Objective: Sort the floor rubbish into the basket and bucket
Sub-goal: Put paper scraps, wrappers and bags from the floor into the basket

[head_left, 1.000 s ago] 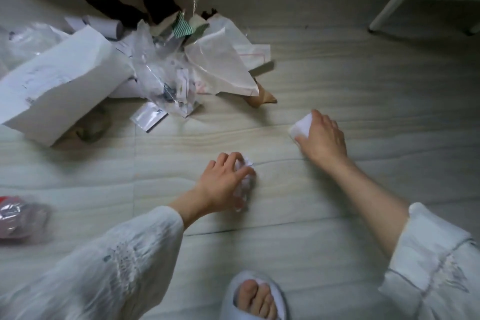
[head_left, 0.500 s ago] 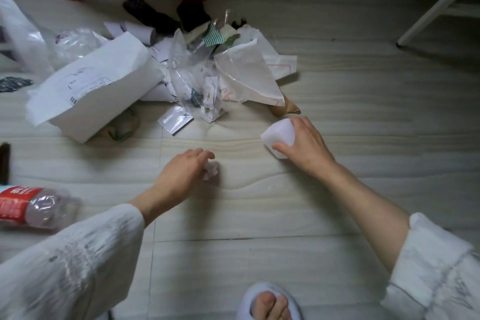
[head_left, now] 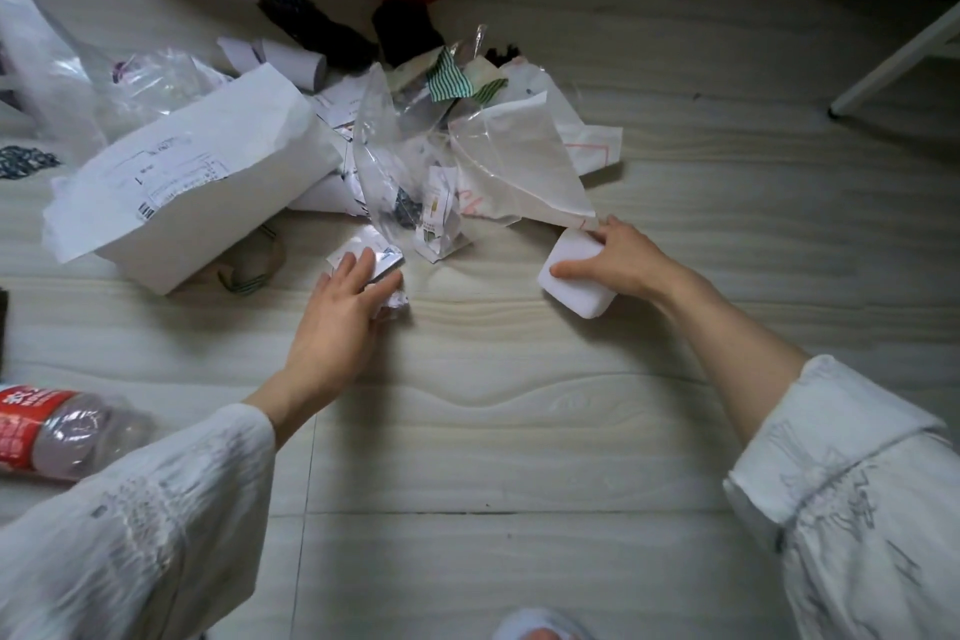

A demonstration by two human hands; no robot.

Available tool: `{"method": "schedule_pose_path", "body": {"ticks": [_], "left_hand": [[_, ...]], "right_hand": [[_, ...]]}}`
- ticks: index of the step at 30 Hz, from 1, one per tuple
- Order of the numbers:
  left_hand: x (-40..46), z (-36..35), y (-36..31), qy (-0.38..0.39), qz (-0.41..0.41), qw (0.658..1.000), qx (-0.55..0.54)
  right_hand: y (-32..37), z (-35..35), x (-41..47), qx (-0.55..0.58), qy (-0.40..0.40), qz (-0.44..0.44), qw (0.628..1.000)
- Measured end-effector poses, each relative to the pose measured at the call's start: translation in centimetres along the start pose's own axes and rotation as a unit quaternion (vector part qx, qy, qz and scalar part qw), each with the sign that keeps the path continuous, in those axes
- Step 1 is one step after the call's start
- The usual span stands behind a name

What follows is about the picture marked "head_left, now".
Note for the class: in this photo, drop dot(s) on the plastic bottle red label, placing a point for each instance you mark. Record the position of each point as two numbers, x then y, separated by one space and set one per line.
45 429

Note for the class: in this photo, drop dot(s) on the white parcel bag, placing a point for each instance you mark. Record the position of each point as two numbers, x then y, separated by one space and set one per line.
225 212

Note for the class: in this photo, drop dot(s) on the person's right hand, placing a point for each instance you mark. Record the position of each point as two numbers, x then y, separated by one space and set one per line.
630 264

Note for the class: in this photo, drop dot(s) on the white foam block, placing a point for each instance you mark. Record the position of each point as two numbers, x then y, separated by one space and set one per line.
577 298

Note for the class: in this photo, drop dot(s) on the black mesh piece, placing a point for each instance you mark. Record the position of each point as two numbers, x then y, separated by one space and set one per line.
315 24
405 28

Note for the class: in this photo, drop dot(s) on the white right slipper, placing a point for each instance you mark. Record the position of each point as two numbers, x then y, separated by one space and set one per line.
540 621

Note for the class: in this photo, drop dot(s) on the white left sleeve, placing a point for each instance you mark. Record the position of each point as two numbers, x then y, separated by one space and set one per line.
135 527

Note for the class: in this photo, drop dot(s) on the person's right forearm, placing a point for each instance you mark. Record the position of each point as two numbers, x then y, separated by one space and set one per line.
735 354

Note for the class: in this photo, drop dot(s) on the white right sleeve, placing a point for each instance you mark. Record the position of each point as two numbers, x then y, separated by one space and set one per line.
862 512

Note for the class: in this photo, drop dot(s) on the person's left forearm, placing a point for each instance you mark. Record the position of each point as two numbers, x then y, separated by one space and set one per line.
300 399

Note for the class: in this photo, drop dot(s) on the brown labelled cardboard mailer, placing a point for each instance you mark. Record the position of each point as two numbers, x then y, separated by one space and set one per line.
3 332

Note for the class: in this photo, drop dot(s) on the white sleeve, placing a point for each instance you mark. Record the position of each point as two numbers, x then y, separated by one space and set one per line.
862 512
135 527

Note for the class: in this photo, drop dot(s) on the person's left hand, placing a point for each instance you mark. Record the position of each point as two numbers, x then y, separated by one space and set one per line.
337 332

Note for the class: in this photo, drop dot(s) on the black white patterned cloth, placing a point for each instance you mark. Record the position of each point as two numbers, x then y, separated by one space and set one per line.
22 163

